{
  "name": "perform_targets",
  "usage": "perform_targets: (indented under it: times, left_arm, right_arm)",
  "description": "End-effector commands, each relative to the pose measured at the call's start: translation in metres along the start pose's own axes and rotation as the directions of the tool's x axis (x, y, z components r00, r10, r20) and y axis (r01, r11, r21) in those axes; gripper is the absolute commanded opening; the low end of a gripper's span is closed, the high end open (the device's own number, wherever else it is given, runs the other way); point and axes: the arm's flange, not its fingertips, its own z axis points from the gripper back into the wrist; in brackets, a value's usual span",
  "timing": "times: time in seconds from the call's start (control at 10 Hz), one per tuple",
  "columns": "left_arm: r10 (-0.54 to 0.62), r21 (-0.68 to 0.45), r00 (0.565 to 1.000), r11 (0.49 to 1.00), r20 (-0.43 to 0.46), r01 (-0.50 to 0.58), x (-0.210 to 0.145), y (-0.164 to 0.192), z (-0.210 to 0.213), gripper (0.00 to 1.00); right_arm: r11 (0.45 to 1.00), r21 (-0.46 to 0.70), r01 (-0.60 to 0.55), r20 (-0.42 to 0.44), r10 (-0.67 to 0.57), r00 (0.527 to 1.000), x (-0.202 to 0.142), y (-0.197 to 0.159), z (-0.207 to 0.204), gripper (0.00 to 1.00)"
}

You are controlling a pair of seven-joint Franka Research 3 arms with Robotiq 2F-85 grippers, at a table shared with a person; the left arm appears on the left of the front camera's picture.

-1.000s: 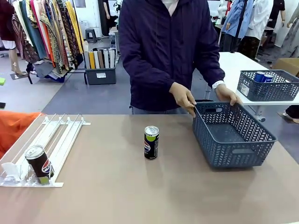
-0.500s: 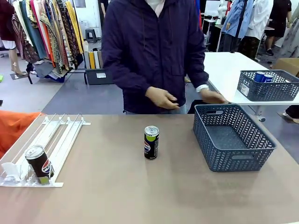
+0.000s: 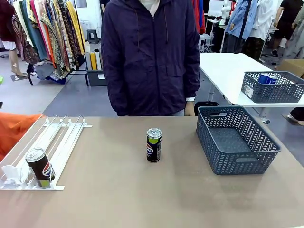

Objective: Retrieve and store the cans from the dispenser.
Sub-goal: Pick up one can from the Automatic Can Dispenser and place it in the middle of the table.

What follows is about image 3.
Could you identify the person's left hand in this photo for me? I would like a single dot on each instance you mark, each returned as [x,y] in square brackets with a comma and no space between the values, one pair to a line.
[189,109]

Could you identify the black Pepsi can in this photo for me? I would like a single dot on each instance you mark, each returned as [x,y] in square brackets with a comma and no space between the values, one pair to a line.
[154,147]
[41,168]

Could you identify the blue-grey basket with label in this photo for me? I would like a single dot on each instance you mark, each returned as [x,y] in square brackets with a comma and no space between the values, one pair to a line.
[273,93]

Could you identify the black seat behind table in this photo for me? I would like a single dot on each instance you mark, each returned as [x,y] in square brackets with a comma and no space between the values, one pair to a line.
[206,104]

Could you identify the white side table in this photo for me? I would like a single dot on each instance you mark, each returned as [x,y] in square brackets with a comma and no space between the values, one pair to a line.
[228,71]

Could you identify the person in navy jacket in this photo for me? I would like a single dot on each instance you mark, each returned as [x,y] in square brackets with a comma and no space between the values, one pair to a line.
[152,59]

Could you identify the blue-grey woven plastic basket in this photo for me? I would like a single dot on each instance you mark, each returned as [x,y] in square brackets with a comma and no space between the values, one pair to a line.
[237,161]

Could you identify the hanging red and blue garment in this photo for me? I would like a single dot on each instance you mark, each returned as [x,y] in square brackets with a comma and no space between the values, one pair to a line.
[199,16]

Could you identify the grey storage bin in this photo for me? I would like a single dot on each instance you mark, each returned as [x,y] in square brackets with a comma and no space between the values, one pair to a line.
[96,79]

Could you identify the hanging light blue shirt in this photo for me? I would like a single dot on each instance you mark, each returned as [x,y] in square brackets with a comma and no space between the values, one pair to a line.
[238,21]

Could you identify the black stand pole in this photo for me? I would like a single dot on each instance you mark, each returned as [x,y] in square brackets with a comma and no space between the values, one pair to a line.
[244,23]

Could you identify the white mannequin torso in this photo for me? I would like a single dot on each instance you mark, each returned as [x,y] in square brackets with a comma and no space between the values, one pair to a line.
[226,10]

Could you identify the bystander's leg and shoe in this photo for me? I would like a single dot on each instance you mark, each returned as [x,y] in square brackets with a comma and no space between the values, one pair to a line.
[295,114]

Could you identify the yellow material roll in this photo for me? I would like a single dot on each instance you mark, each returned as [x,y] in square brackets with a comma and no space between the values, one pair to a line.
[93,62]

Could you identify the brown cardboard box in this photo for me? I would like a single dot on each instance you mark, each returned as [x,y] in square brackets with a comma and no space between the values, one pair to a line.
[293,67]

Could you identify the hanging white shirt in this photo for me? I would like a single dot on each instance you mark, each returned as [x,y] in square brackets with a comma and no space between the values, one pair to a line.
[264,21]

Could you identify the grey plastic stool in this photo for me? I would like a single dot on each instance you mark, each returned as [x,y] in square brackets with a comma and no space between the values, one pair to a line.
[92,35]

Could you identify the bystander in black clothes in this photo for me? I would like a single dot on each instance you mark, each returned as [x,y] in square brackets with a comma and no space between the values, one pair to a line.
[286,21]

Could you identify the white box-shaped appliance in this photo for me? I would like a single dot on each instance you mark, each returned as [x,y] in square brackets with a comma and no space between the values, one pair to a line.
[85,26]

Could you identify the hanging yellow garment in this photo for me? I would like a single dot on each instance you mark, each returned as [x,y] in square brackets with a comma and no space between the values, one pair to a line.
[77,26]

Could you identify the rack of colourful clothes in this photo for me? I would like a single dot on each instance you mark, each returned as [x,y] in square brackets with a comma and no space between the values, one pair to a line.
[47,35]

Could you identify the orange cloth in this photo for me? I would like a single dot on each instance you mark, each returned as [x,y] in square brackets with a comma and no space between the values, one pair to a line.
[14,130]

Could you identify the small green object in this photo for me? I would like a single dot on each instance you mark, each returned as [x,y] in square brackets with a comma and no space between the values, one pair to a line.
[1,80]

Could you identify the mannequin in maroon top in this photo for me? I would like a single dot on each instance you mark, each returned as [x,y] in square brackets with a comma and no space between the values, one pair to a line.
[9,28]

